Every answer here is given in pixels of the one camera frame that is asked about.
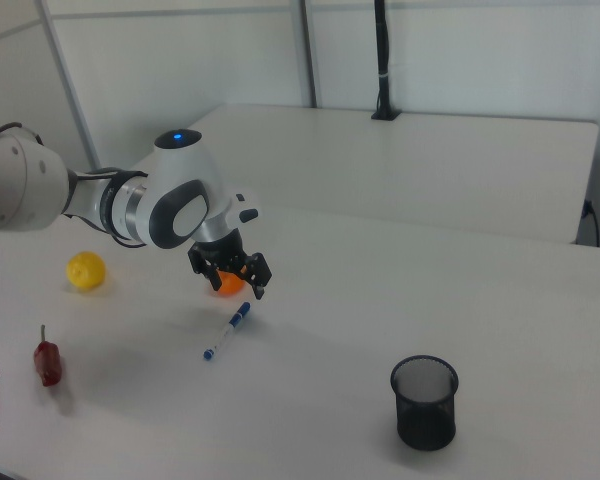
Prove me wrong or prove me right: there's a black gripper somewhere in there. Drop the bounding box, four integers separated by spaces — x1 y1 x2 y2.
188 227 274 301

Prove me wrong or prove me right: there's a blue white marker pen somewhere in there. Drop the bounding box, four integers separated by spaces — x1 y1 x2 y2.
202 301 252 361

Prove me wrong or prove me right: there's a black mesh pen cup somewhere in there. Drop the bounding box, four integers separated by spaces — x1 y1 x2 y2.
390 354 460 452

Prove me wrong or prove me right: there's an orange mandarin fruit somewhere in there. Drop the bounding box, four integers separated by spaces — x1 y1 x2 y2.
214 269 245 298

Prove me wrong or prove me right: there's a white side table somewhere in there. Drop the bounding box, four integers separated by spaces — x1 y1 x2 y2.
129 103 600 246

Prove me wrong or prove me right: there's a red chili pepper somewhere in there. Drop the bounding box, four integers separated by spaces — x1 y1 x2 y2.
33 324 64 389

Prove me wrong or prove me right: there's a black clamped pole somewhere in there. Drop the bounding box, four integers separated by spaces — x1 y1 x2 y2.
370 0 402 122

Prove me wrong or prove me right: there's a grey partition corner post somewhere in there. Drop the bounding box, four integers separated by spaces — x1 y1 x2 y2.
34 0 105 172

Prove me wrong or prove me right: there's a grey partition middle post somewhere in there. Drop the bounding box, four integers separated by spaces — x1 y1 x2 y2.
288 0 327 109

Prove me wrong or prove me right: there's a black wall cable blue plug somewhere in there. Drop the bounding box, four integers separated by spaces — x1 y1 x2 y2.
582 198 600 247

